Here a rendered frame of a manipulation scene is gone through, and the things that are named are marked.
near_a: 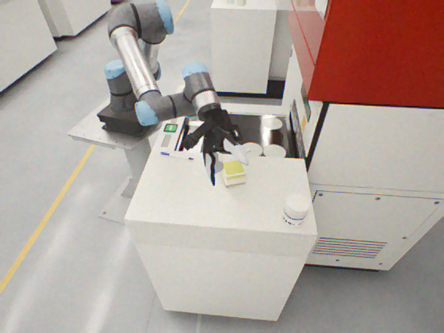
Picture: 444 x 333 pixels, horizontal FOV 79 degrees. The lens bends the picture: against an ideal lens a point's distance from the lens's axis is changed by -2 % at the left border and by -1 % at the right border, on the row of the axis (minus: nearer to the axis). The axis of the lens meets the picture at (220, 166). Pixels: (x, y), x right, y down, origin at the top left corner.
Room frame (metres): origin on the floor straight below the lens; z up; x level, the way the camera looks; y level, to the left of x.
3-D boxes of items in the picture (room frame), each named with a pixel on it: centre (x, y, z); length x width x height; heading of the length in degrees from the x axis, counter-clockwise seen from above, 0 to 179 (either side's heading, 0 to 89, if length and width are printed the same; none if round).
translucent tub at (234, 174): (0.67, -0.04, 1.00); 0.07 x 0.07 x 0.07; 14
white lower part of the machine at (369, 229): (1.16, -0.72, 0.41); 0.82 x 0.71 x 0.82; 175
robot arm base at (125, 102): (1.27, 0.52, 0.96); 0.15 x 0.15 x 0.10
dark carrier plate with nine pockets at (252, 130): (1.02, -0.14, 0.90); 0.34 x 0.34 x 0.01; 85
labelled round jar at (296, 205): (0.50, -0.23, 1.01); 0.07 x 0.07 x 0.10
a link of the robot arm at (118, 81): (1.28, 0.51, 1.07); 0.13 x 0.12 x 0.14; 118
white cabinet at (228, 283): (0.95, -0.03, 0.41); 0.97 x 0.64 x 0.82; 175
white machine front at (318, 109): (1.19, -0.38, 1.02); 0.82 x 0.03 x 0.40; 175
